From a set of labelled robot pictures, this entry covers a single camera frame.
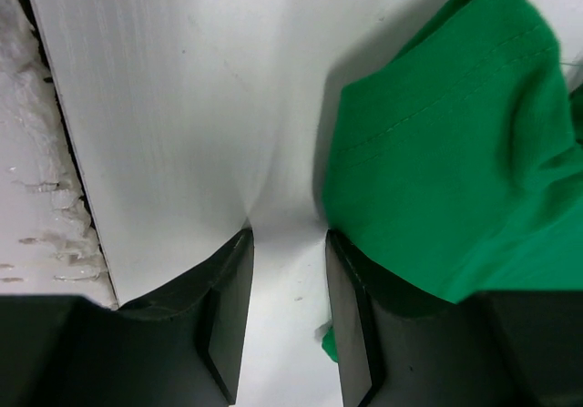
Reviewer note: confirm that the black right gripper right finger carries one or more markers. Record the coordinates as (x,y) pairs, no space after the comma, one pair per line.
(398,345)

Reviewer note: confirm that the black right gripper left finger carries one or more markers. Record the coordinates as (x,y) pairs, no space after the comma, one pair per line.
(178,345)

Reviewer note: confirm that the green t shirt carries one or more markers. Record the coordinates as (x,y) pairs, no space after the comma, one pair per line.
(458,165)

